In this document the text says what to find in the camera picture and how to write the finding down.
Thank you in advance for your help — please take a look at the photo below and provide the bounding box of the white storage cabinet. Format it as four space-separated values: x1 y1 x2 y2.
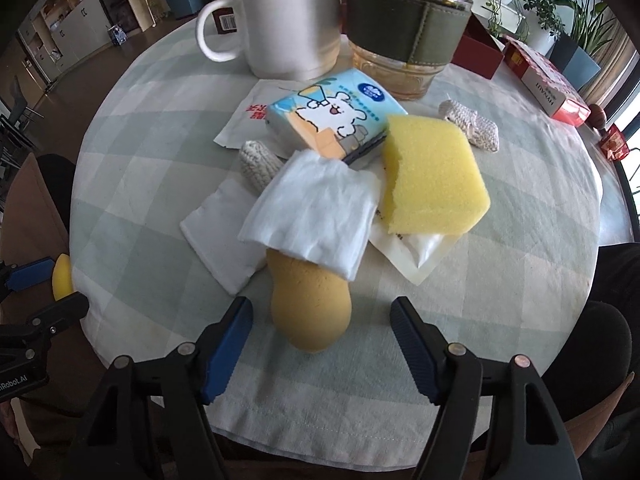
17 0 128 86

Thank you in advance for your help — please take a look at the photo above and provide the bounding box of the small red box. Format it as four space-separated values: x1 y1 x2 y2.
601 127 631 162

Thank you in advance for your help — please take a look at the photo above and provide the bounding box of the cartoon bear tissue packet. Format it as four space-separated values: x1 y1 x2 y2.
266 67 403 168

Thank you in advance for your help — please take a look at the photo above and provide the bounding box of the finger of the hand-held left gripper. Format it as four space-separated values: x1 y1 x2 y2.
0 257 57 303
0 291 90 357

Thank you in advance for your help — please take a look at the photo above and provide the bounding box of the plain white square packet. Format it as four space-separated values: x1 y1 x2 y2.
180 177 268 296

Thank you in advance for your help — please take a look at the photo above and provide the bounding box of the black office chair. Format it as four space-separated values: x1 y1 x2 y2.
0 75 41 161

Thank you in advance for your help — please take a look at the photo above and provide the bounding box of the white cotton pad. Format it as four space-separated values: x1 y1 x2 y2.
237 149 383 281

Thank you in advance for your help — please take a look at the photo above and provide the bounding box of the white ceramic mug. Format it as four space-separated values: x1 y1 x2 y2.
195 0 343 81

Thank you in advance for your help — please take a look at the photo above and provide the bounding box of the trailing plant in white pot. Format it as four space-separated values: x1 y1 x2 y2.
482 0 531 41

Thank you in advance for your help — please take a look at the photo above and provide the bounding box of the tall plant in grey-blue pot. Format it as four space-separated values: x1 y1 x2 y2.
547 0 619 89

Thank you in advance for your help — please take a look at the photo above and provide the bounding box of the white knitted roll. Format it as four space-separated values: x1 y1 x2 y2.
239 140 288 195
438 100 501 153

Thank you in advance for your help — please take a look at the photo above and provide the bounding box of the red box with barcode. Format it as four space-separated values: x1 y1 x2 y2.
214 7 242 36

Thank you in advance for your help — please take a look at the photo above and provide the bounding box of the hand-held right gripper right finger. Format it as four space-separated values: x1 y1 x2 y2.
389 296 583 480

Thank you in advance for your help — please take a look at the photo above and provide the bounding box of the dark red box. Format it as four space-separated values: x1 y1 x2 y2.
452 12 506 80

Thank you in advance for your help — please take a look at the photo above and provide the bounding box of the small yellow sponge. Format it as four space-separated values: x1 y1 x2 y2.
52 254 74 301

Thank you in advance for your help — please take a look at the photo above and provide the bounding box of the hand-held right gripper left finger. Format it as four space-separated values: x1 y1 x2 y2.
62 296 254 480

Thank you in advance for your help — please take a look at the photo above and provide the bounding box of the red and white carton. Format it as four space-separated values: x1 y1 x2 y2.
502 35 592 127

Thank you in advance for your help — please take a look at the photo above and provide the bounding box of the small leafy potted plant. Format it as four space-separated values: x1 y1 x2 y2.
525 0 567 56

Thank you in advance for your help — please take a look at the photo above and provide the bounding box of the large yellow sponge block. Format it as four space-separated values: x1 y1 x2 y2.
381 114 492 237

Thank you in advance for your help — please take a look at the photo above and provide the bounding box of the brown chair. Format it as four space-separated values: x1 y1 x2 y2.
0 152 76 306

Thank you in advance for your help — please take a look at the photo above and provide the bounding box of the white red-print packet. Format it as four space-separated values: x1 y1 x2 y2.
214 79 301 151
369 165 458 286

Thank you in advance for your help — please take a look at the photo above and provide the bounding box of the glass cup with green sleeve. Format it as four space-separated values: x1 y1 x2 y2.
345 0 473 102

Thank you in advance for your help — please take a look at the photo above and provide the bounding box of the tan oval sponge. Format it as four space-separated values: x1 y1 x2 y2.
265 247 351 355

